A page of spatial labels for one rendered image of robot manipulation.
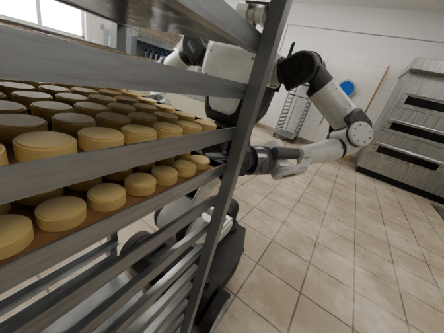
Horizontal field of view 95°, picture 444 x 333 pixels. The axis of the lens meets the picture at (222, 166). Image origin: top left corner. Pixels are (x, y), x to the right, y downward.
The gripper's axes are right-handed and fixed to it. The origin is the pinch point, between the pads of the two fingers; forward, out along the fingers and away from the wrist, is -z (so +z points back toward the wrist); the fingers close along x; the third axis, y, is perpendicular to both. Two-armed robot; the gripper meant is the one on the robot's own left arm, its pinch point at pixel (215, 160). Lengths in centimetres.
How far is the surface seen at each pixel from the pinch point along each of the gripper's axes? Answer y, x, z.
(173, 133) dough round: 11.1, 9.9, -16.1
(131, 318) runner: 18.0, -25.7, -21.3
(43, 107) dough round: 5.5, 10.4, -33.1
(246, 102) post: 6.9, 16.5, -0.4
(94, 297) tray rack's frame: -20, -72, -28
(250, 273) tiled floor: -15, -87, 55
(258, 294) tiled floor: -3, -87, 52
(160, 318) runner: 10.3, -45.8, -11.4
